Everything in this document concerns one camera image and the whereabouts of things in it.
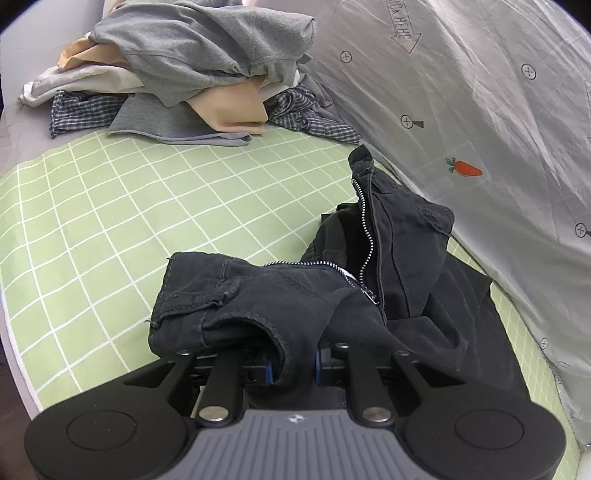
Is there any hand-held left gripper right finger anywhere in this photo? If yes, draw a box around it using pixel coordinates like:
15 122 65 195
311 342 467 423

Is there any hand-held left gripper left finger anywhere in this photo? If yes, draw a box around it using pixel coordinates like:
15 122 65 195
124 348 279 423

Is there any black zip jacket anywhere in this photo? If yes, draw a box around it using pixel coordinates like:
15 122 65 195
147 144 532 418

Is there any green checked bed sheet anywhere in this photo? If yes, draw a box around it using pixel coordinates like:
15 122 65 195
0 121 583 480

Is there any beige garment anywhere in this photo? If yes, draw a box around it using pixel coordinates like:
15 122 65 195
58 36 269 138

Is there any grey folded garment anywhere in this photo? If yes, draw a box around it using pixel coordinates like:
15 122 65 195
107 93 254 147

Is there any grey carrot print quilt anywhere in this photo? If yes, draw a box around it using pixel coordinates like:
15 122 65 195
249 0 591 455

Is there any blue plaid shirt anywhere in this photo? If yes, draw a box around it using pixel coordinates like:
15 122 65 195
48 76 363 145

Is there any grey t-shirt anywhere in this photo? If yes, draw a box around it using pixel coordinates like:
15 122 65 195
90 0 318 110

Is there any white garment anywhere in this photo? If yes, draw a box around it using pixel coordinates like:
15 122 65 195
17 64 151 110

